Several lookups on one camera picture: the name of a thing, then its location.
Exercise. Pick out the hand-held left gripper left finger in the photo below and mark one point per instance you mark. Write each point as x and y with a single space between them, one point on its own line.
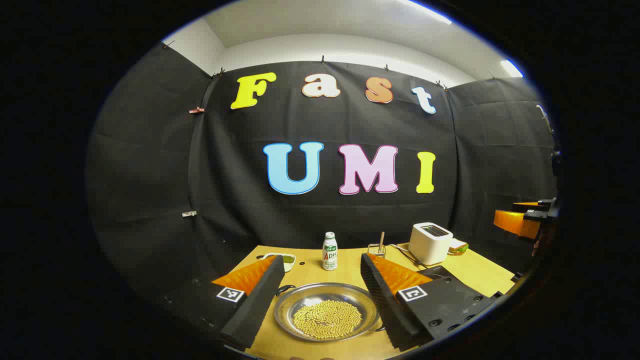
255 310

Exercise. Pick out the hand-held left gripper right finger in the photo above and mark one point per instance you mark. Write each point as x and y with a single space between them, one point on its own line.
390 310

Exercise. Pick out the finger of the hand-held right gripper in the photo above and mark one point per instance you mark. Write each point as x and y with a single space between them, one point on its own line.
526 204
515 222

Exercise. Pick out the black induction cooktop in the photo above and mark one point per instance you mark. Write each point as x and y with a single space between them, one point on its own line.
432 271

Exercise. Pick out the pile of yellow soybeans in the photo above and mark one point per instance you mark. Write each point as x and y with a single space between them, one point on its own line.
327 320

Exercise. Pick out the black table edge clamp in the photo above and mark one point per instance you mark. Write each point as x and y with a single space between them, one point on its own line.
516 276

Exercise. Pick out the white divided bean dish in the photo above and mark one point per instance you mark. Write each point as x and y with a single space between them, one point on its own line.
289 261

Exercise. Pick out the toy sandwich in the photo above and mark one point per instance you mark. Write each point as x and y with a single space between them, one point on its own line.
459 246

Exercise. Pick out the white toaster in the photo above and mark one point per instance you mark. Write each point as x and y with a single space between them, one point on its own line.
429 245

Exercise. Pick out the white drink bottle green label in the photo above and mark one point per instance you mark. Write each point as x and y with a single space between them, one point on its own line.
330 252

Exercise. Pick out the silver cloth clip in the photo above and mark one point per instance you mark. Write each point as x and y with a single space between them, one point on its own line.
189 213

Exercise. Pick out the ceiling light strip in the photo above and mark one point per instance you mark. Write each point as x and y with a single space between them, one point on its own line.
511 68

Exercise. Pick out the black backdrop cloth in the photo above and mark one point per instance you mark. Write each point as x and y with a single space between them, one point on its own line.
200 175

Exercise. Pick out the pink cloth clip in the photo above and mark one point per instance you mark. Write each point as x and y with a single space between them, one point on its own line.
196 110

